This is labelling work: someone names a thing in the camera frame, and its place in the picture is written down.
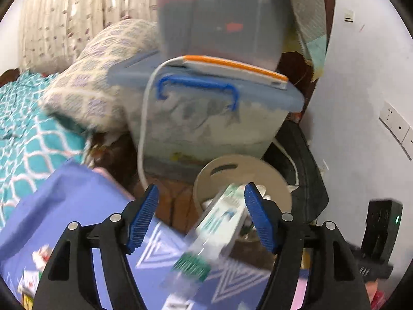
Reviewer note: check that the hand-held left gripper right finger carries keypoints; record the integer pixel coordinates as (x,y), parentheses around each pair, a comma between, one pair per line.
(258,219)

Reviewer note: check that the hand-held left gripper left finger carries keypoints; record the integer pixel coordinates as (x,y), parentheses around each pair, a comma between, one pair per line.
(143,219)

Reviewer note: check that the clear bottle with green label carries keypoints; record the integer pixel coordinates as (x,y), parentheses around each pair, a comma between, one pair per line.
(219,219)

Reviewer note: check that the beige round bin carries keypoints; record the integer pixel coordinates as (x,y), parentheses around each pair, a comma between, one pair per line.
(258,174)

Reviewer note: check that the white red plastic bag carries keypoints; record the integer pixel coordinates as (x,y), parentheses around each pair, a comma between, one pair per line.
(42,258)

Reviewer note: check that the black bag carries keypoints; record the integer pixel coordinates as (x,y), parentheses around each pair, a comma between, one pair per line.
(306,174)

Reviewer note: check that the purple printed tablecloth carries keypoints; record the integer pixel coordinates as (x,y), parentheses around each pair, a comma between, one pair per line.
(64,200)

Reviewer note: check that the teal patterned blanket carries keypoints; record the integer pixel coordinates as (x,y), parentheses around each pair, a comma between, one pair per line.
(32,135)

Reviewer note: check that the white orange power bank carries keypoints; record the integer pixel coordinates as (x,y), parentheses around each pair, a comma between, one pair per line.
(232,71)

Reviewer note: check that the patterned beige pillow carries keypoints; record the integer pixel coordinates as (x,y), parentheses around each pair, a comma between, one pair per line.
(96,71)

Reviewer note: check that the clear storage box teal lid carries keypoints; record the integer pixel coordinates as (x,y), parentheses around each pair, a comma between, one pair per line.
(219,6)

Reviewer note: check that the beige leaf print curtain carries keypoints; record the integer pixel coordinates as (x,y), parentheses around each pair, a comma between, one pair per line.
(64,6)

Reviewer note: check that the white wall socket panel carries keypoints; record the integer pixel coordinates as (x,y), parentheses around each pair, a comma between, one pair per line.
(398,126)

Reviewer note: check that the dark wooden frame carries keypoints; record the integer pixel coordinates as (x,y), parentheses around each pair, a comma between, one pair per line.
(296,97)

